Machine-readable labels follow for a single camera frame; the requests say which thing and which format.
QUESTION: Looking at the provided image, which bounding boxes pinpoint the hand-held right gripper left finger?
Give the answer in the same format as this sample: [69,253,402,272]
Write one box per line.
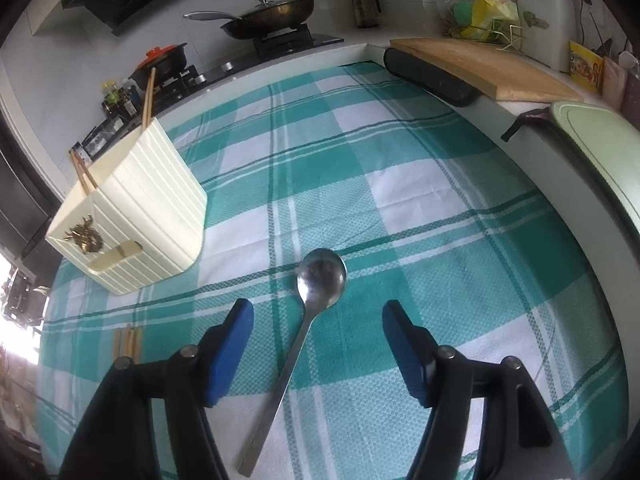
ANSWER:
[57,298,255,480]

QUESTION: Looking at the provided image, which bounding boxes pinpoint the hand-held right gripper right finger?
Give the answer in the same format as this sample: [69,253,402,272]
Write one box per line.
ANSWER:
[382,300,576,480]

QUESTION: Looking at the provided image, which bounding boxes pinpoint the steel spoon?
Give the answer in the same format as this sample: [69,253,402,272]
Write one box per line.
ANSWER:
[237,248,348,477]

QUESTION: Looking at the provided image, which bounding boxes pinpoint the cream ribbed utensil holder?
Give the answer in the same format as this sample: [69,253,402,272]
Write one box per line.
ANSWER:
[45,117,208,297]

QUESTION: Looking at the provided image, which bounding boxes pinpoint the green checked tablecloth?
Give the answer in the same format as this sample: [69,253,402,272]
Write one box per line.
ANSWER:
[37,62,631,480]

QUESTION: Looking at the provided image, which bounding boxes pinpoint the condiment bottles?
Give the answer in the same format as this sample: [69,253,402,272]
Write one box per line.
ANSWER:
[101,80,140,117]

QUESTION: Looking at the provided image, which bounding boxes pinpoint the black oblong pad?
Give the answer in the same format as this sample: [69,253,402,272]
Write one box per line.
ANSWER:
[383,47,480,108]

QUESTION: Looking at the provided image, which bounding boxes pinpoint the green cutting board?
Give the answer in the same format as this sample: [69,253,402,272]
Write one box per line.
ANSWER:
[550,101,640,241]

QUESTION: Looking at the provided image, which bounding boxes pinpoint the wooden cutting board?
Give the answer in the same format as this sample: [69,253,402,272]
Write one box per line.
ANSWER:
[389,37,585,103]

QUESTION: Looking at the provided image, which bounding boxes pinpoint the black clay pot red lid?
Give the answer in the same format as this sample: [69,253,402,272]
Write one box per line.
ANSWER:
[129,43,189,87]

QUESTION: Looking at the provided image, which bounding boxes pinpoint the black gas stove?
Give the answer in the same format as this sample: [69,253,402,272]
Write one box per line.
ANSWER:
[135,24,346,111]

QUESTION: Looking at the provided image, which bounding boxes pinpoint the yellow seasoning packet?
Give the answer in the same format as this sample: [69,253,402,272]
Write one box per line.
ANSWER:
[568,40,605,94]

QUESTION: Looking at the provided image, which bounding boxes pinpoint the pink packet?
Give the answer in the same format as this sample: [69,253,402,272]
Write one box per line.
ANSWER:
[601,57,629,112]

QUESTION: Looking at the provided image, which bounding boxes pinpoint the wok with glass lid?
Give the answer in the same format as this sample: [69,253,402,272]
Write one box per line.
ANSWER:
[183,0,317,41]

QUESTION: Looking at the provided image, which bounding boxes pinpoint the purple cup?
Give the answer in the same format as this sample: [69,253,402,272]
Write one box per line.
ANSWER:
[620,67,640,127]

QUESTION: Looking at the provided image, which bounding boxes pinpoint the plastic bag with produce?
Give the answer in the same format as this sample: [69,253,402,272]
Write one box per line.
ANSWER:
[437,0,524,44]

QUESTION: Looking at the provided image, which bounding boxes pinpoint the dark kettle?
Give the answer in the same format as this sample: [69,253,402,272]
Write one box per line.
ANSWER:
[350,0,382,31]

